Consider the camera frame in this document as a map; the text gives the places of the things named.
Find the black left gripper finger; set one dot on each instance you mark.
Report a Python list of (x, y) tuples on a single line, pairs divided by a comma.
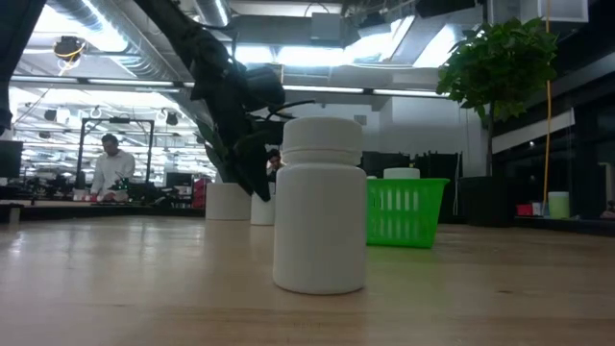
[(218, 154), (254, 163)]

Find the white pill bottle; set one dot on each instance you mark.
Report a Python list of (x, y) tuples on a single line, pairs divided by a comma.
[(226, 202), (401, 173), (319, 216), (262, 211)]

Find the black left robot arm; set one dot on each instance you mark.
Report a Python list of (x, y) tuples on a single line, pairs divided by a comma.
[(182, 29)]

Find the green plastic basket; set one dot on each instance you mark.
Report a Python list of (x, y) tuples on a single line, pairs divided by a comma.
[(403, 211)]

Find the seated person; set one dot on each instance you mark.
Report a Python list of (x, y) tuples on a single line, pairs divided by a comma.
[(274, 163)]

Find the red storage bin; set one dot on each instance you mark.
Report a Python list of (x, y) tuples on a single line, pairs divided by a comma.
[(201, 192)]

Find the standing person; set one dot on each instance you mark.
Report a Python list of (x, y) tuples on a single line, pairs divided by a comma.
[(113, 168)]

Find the grey ceiling projector box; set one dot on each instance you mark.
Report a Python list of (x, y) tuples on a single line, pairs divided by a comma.
[(326, 26)]

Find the dark workbench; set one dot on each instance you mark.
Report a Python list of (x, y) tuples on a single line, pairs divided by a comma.
[(96, 210)]

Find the black computer monitor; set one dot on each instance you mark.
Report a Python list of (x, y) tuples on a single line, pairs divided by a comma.
[(10, 158)]

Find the black rig upright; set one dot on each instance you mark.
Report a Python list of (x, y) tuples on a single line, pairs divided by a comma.
[(14, 48)]

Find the green leafy indoor tree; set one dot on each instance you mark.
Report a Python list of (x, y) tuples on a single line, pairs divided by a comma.
[(499, 67)]

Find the red box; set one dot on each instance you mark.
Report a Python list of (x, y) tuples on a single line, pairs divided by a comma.
[(524, 210)]

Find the light green cup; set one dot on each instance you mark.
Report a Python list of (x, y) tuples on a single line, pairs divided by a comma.
[(558, 205)]

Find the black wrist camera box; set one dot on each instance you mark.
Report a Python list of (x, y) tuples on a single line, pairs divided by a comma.
[(266, 89)]

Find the silver ceiling air duct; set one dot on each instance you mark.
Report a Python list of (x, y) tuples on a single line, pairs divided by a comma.
[(130, 43)]

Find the black metal frame rig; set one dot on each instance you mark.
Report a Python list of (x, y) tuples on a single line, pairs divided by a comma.
[(115, 121)]

